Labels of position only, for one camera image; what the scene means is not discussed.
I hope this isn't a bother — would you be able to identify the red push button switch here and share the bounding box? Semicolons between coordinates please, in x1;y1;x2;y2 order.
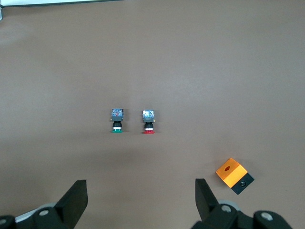
141;109;156;135

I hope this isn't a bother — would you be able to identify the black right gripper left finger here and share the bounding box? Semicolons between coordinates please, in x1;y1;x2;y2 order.
32;180;89;229

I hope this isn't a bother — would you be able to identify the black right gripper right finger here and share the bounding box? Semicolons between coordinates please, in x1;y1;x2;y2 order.
192;178;239;229

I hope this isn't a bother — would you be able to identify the orange and black button enclosure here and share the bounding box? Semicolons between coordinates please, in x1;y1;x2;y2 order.
215;157;255;196

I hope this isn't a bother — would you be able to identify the white flat panel edge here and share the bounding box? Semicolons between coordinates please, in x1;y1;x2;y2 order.
0;0;126;7

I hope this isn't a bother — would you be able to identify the green push button switch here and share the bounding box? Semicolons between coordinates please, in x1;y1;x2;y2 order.
110;108;125;134

